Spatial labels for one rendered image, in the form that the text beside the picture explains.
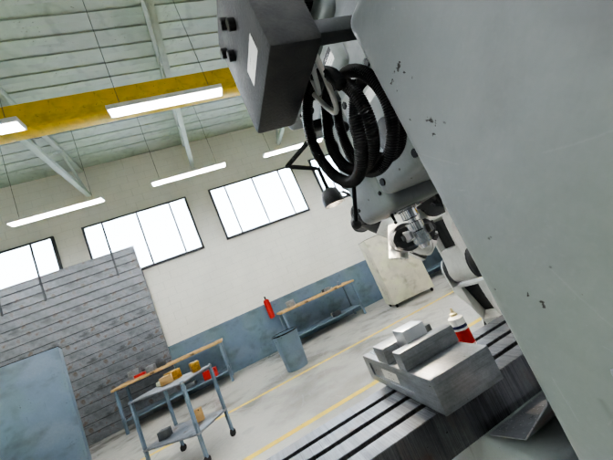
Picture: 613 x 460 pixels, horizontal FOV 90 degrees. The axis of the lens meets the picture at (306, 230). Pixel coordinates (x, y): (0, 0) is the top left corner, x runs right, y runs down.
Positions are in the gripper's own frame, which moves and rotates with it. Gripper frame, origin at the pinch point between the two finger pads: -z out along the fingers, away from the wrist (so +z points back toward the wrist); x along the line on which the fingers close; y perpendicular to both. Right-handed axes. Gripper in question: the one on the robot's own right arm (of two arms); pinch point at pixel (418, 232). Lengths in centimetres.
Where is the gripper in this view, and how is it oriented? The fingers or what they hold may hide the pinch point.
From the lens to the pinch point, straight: 87.7
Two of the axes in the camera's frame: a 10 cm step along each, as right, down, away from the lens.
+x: 9.1, -4.1, 0.0
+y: 4.0, 9.0, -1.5
